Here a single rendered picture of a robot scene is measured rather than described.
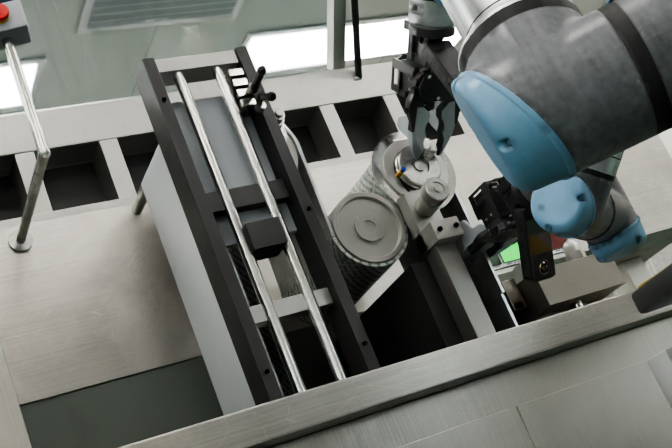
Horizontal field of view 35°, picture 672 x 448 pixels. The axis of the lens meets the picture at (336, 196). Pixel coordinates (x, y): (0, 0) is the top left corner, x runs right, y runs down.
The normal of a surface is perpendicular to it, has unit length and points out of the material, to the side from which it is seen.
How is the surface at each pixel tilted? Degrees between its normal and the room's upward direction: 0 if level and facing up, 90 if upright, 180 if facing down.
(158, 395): 90
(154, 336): 90
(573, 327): 90
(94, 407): 90
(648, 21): 81
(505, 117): 100
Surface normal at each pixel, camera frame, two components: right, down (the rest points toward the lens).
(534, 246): 0.47, 0.05
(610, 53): -0.25, -0.25
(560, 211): -0.54, -0.10
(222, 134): 0.36, -0.47
